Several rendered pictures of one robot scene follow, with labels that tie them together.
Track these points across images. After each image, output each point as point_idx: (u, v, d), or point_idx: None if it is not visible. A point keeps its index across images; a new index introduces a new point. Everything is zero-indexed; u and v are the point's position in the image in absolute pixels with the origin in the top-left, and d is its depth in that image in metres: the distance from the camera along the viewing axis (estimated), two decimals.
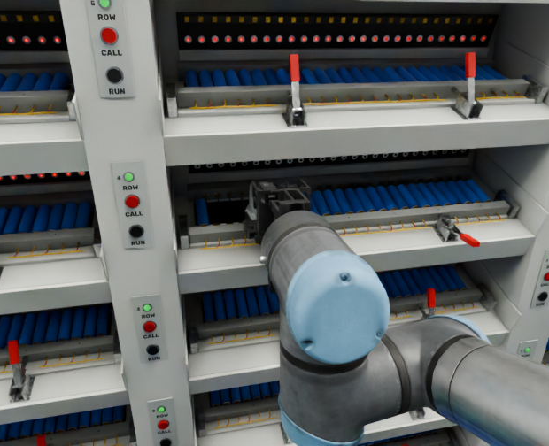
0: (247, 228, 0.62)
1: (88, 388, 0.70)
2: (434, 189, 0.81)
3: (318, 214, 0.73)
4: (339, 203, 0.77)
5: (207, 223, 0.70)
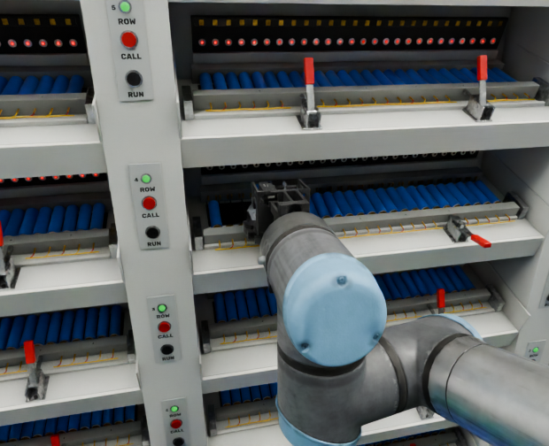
0: (247, 228, 0.62)
1: (104, 388, 0.70)
2: (444, 190, 0.82)
3: (329, 215, 0.74)
4: (350, 204, 0.77)
5: (220, 224, 0.71)
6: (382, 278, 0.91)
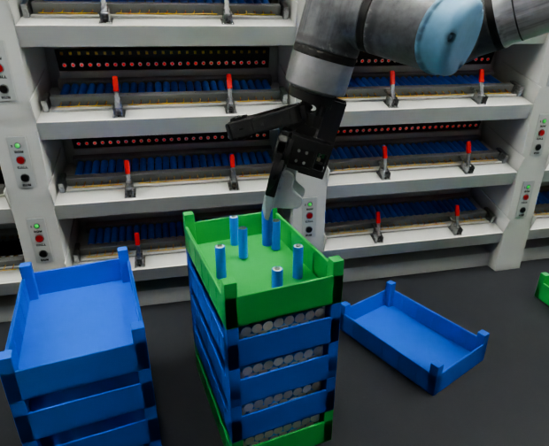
0: None
1: None
2: None
3: None
4: None
5: None
6: (437, 78, 1.31)
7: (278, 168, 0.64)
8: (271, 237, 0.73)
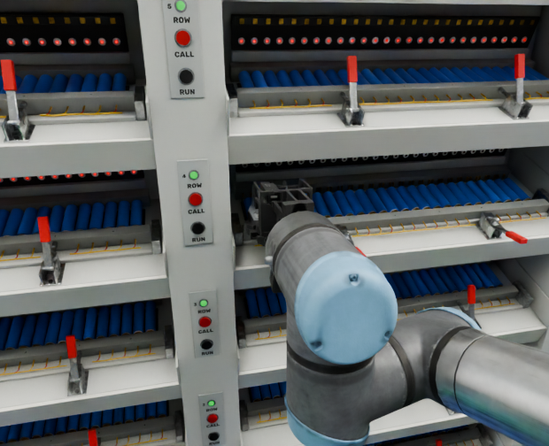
0: (249, 228, 0.62)
1: (143, 382, 0.71)
2: (474, 188, 0.82)
3: (364, 211, 0.75)
4: (382, 202, 0.78)
5: None
6: (410, 274, 0.92)
7: None
8: None
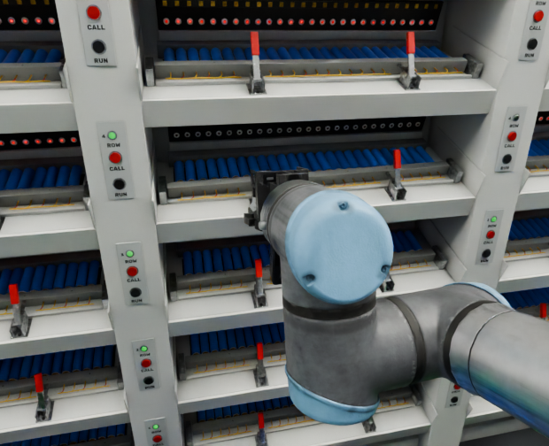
0: (247, 218, 0.62)
1: (80, 327, 0.79)
2: (386, 153, 0.92)
3: None
4: (300, 165, 0.88)
5: (183, 180, 0.81)
6: None
7: None
8: (200, 163, 0.85)
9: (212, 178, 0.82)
